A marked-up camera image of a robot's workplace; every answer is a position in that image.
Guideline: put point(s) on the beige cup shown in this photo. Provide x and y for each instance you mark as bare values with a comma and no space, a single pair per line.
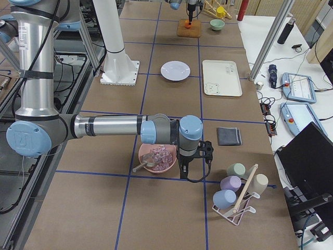
258,184

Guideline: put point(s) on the wooden mug rack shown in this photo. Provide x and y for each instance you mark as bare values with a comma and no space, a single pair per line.
210,7

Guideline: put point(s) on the teach pendant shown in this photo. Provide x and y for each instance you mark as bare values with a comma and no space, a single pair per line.
298,115
297,87

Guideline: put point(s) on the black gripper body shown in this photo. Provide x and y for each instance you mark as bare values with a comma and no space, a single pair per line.
191,8
185,159

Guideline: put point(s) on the teach pendant near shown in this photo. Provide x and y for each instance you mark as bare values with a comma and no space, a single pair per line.
298,115

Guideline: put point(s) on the cream bear tray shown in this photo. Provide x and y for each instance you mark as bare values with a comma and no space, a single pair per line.
220,78

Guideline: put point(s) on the orange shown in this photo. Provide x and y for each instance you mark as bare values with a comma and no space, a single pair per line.
187,24

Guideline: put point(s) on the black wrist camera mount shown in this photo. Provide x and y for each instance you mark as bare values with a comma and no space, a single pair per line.
205,150

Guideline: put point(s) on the green cup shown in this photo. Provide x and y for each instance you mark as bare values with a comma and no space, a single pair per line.
236,169

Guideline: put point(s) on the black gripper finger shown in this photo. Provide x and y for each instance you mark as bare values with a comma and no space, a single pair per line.
190,16
183,172

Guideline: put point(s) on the blue cup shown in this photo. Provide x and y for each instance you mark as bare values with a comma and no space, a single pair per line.
224,198

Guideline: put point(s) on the white wire cup rack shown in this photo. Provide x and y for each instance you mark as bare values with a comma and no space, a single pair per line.
235,212

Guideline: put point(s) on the green bowl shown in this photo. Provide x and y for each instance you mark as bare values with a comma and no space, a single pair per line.
217,24

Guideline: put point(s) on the red cylinder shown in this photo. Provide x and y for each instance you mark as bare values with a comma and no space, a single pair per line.
242,10

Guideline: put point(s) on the wooden cutting board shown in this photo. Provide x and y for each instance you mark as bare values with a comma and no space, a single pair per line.
193,32

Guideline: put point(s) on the teach pendant far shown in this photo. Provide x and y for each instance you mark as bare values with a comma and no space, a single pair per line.
297,87

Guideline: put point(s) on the purple cup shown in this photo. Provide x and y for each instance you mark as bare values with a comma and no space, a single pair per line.
230,183

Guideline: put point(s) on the black water bottle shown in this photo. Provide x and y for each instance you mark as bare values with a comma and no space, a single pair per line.
286,31

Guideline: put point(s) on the white plate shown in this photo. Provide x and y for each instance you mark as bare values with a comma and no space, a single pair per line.
175,70

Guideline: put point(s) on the folded dark blue umbrella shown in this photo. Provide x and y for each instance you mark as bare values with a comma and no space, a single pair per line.
272,70

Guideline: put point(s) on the pink bowl with ice cubes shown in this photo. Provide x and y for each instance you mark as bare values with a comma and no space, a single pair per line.
164,156

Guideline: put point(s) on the aluminium frame post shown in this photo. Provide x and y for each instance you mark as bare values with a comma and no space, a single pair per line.
275,27

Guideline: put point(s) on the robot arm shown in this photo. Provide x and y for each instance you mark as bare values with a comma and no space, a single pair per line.
38,125
175,4

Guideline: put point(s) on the small metal cup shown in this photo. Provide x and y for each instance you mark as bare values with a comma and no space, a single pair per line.
259,85

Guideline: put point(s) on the black laptop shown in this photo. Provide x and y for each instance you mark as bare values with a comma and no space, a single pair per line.
307,161

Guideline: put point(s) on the folded grey cloth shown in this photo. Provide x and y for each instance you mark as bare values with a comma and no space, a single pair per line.
228,136

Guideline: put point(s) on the metal scoop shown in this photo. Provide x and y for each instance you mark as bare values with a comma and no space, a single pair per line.
147,160

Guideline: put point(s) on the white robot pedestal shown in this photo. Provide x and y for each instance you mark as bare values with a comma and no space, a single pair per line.
119,69

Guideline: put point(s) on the yellow cup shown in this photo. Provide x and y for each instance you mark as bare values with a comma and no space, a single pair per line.
220,12

